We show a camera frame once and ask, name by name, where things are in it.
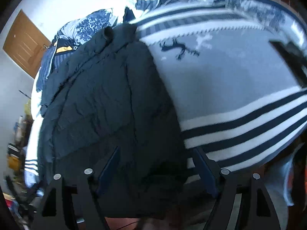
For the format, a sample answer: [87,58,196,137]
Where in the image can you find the black puffer jacket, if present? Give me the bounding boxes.
[37,24,187,218]

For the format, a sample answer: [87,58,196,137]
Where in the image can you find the dark cluttered side table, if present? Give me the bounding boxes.
[4,100,34,211]

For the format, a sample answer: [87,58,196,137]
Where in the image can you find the yellow container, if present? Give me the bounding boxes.
[7,154,22,172]

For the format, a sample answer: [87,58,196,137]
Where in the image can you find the brown wooden door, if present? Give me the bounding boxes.
[3,10,51,78]

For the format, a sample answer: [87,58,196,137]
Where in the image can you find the blue white striped blanket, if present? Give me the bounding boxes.
[24,0,306,185]

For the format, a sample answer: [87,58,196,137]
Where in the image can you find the blue tree print duvet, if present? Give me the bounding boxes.
[33,0,176,92]

